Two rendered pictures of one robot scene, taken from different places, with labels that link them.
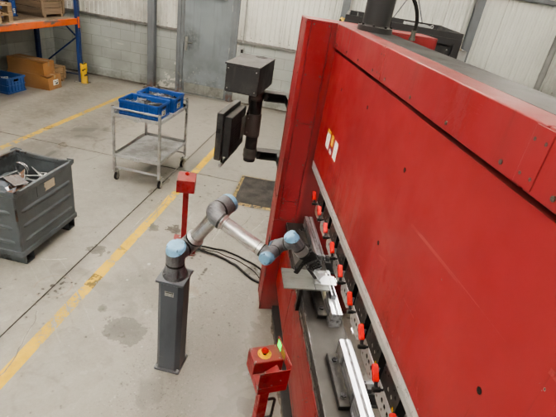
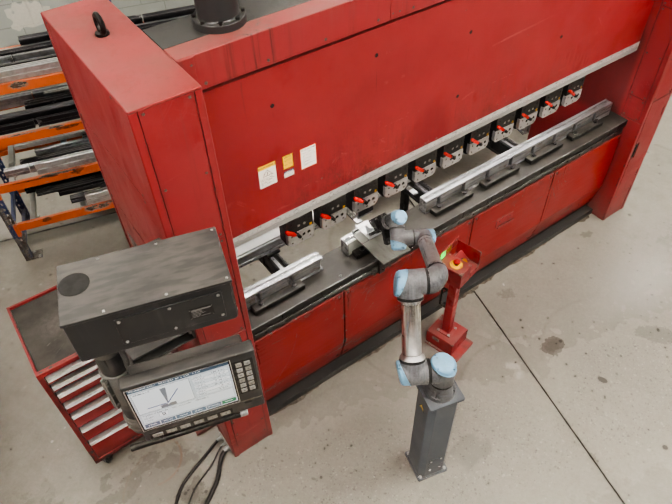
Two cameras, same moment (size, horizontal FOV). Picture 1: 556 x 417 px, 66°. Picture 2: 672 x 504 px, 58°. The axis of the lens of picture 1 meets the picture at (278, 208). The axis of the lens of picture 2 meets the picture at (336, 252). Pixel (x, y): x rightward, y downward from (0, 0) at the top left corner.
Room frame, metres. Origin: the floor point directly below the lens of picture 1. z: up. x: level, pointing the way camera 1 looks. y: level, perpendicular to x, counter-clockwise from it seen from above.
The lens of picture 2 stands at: (3.17, 1.74, 3.32)
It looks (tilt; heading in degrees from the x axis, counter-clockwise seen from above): 46 degrees down; 245
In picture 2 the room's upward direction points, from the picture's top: 2 degrees counter-clockwise
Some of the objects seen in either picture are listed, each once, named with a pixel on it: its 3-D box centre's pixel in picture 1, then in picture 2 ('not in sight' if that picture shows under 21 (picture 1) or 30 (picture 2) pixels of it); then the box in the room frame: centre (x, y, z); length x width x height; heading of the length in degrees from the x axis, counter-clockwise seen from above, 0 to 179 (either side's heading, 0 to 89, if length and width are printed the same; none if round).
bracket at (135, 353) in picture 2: (271, 161); (156, 363); (3.25, 0.11, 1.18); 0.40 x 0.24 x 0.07; 9
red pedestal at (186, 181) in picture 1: (184, 213); not in sight; (3.48, 0.86, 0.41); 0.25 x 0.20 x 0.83; 99
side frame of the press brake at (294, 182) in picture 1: (331, 186); (181, 268); (3.00, -0.38, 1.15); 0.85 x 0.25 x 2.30; 99
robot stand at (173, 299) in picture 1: (172, 321); (431, 428); (2.11, 0.57, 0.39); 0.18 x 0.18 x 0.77; 85
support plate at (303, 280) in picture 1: (304, 279); (381, 242); (1.99, -0.22, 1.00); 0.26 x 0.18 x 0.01; 99
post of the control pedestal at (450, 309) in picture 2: (259, 410); (451, 302); (1.55, -0.08, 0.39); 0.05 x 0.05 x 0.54; 23
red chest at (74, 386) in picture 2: not in sight; (103, 373); (3.55, -0.47, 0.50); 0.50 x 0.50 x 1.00; 9
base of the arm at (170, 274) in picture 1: (174, 268); (440, 383); (2.11, 0.57, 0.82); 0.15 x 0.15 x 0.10
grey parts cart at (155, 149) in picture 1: (151, 138); not in sight; (5.11, 1.75, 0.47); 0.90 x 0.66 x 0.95; 175
